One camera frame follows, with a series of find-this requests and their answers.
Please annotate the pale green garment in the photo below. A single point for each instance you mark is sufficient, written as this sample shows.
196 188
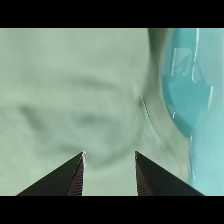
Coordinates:
73 83

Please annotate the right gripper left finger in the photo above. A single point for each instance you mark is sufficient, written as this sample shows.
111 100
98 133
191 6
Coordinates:
63 181

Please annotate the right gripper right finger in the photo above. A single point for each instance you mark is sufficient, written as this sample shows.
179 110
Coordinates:
156 182

